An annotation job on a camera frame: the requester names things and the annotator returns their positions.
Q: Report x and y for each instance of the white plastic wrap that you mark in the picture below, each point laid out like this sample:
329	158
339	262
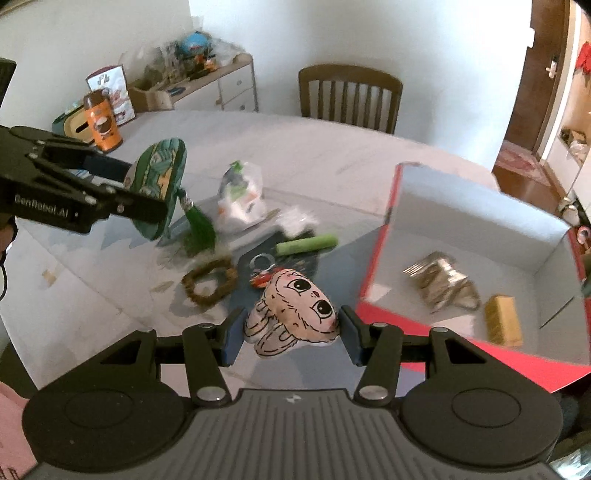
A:
294	221

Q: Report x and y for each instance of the pink cartoon face plush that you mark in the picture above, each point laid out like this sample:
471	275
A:
291	311

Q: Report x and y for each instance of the white red picture card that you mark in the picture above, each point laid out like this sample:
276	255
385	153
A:
111	81

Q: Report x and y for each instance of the red cardboard box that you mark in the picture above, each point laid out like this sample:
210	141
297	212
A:
506	247

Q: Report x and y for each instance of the red patterned rug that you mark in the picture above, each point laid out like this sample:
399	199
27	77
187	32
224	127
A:
521	161

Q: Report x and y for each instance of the dark wooden chair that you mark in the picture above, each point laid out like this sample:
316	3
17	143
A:
352	95

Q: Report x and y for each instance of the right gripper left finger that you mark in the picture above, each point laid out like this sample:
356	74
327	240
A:
207	348

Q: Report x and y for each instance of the clear bag with toy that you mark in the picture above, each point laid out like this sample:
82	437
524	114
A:
240	201

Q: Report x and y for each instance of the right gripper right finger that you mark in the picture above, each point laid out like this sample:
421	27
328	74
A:
376	347

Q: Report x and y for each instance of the blue globe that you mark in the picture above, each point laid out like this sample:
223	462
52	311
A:
194	44

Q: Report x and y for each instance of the wooden desk organizer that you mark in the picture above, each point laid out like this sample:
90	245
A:
149	100

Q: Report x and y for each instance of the green patterned fan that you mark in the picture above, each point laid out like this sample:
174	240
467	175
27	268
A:
158	174

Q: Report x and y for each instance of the brown wooden door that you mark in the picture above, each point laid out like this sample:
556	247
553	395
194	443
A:
539	82

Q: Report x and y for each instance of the yellow rectangular block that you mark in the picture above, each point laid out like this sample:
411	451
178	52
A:
502	321

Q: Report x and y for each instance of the keyring with orange charm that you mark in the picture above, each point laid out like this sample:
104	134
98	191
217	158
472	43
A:
262	268

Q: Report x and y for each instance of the orange cylindrical can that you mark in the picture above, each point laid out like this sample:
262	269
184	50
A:
101	121

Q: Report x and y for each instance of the white wooden sideboard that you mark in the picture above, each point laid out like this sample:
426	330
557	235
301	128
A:
230	88

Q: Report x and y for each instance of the silver foil packet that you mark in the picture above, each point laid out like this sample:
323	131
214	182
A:
441	284

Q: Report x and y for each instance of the green foam cylinder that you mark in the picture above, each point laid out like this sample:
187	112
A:
305	245

